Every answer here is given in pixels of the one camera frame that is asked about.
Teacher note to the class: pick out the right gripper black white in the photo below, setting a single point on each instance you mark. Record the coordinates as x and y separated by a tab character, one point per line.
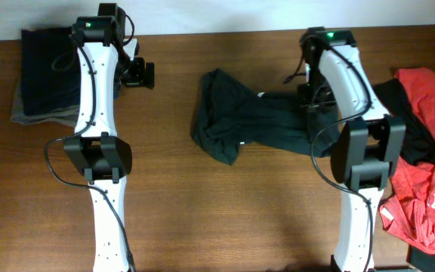
311	105

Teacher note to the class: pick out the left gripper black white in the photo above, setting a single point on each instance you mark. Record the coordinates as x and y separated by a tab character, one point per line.
139	78

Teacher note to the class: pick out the dark green t-shirt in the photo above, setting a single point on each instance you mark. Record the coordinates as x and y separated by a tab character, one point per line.
230	114

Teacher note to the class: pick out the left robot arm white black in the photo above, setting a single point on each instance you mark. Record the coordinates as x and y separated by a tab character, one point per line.
107	61

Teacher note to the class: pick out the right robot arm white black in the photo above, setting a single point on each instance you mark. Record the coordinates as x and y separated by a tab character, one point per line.
365	155

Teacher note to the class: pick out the folded grey garment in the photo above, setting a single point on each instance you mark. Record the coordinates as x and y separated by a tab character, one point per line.
65	116

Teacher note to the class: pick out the folded navy blue garment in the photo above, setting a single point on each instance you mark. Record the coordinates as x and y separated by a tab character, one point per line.
51	70

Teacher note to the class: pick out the black garment under pile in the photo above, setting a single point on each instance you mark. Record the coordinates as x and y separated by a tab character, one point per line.
418	148

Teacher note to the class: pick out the red garment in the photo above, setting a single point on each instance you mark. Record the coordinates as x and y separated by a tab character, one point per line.
409	214

